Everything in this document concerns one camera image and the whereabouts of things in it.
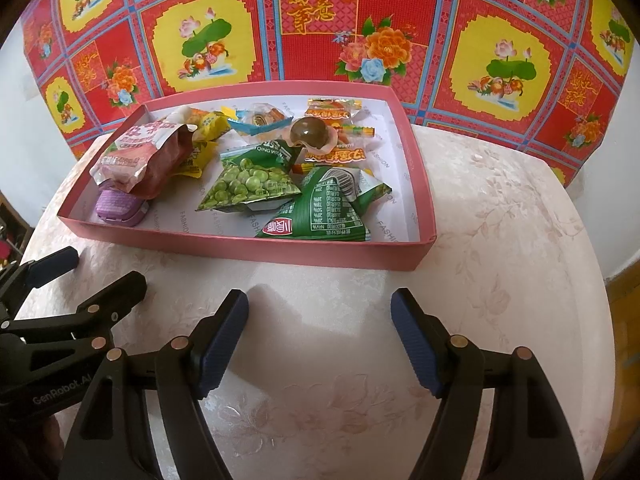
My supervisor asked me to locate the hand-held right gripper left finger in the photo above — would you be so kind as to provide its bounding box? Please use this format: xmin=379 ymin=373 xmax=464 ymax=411
xmin=59 ymin=288 xmax=250 ymax=480

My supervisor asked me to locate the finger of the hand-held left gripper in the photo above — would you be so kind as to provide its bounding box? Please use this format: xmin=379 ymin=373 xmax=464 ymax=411
xmin=0 ymin=270 xmax=148 ymax=356
xmin=0 ymin=247 xmax=81 ymax=291

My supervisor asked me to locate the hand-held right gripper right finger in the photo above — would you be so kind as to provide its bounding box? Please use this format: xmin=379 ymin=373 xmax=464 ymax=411
xmin=390 ymin=287 xmax=583 ymax=480

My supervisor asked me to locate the small purple box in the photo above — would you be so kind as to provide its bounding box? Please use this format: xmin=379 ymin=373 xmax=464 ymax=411
xmin=95 ymin=186 xmax=151 ymax=227

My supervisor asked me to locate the pink cardboard box tray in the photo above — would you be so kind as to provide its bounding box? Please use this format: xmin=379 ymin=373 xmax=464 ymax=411
xmin=56 ymin=82 xmax=437 ymax=272

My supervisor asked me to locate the maroon snack packet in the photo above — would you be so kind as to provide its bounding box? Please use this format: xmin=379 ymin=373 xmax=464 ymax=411
xmin=131 ymin=125 xmax=196 ymax=199

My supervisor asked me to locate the pink meat snack packet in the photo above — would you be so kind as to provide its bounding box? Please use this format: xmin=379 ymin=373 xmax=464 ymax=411
xmin=90 ymin=116 xmax=183 ymax=193

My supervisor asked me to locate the yellow-green snack packet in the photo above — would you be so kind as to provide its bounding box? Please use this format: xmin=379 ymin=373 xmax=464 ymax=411
xmin=177 ymin=140 xmax=208 ymax=178

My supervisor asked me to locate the green pea packet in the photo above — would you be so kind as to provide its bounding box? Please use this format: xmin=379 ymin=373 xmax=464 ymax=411
xmin=195 ymin=139 xmax=303 ymax=213

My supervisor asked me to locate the green packet with red label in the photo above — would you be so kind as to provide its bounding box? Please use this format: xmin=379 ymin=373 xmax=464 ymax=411
xmin=255 ymin=166 xmax=393 ymax=242

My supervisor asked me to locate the orange rice cracker packet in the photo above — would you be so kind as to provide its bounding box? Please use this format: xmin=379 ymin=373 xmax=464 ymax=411
xmin=187 ymin=107 xmax=232 ymax=143

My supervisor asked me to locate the orange fruit candy packet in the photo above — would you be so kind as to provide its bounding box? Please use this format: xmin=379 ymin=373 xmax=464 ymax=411
xmin=295 ymin=145 xmax=371 ymax=168
xmin=306 ymin=97 xmax=366 ymax=121
xmin=335 ymin=122 xmax=376 ymax=141

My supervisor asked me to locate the brown braised egg packet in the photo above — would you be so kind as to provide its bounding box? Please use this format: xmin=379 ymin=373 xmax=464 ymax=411
xmin=289 ymin=117 xmax=333 ymax=156

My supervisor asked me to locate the blue-edged clear snack packet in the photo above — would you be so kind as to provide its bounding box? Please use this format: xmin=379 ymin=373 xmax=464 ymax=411
xmin=227 ymin=101 xmax=293 ymax=137

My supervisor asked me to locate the red floral printed cloth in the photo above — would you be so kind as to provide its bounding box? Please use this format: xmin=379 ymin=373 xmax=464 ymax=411
xmin=20 ymin=0 xmax=638 ymax=188

